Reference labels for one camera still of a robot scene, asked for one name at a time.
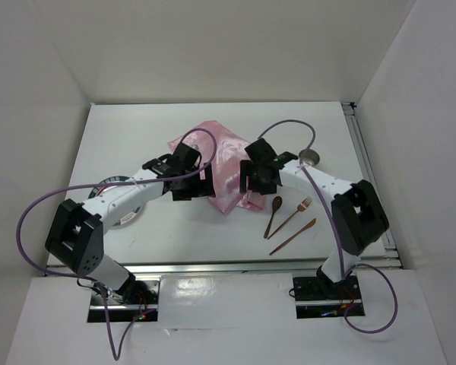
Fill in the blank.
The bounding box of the copper fork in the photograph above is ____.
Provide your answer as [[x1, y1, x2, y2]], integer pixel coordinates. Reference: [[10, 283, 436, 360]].
[[268, 198, 312, 239]]

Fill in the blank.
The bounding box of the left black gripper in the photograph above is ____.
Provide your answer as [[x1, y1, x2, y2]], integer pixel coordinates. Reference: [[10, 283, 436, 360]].
[[172, 162, 215, 202]]

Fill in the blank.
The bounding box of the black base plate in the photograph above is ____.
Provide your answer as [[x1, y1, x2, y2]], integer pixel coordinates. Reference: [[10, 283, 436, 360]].
[[288, 275, 365, 319], [87, 278, 160, 323]]

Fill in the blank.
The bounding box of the metal cup cork sleeve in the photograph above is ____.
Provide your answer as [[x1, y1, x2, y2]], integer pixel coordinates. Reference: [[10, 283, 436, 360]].
[[299, 148, 320, 167]]

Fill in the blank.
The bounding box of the pink floral satin cloth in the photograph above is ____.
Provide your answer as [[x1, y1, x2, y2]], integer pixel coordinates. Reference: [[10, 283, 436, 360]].
[[168, 120, 265, 214]]

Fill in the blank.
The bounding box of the copper spoon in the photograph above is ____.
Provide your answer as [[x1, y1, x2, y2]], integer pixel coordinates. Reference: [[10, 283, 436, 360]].
[[263, 196, 283, 239]]

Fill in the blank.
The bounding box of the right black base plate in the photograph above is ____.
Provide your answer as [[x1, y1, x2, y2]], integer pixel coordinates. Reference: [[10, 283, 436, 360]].
[[288, 275, 365, 319]]

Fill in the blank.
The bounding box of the white plate green rim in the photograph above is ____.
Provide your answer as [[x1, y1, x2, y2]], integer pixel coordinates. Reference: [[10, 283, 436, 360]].
[[87, 175, 141, 230]]

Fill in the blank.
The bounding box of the aluminium front rail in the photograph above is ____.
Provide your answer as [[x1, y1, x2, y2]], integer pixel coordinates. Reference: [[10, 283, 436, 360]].
[[45, 258, 404, 277]]

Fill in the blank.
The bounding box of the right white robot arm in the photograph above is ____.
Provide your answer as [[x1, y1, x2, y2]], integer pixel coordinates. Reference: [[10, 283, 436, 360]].
[[239, 138, 389, 298]]

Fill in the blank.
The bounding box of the copper knife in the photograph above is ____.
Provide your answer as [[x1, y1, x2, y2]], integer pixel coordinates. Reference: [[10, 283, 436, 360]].
[[269, 218, 317, 256]]

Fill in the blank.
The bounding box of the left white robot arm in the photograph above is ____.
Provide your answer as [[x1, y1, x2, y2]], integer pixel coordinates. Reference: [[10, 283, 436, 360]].
[[46, 143, 215, 303]]

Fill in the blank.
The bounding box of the aluminium right side rail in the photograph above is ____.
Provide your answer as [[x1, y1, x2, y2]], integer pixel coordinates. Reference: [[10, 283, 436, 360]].
[[341, 102, 402, 266]]

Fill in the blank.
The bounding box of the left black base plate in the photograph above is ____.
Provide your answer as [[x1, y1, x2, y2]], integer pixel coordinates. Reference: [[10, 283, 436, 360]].
[[87, 278, 160, 323]]

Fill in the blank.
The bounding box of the aluminium rail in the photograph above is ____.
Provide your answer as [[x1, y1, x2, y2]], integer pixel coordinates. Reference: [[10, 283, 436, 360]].
[[341, 102, 402, 266], [45, 258, 404, 277]]

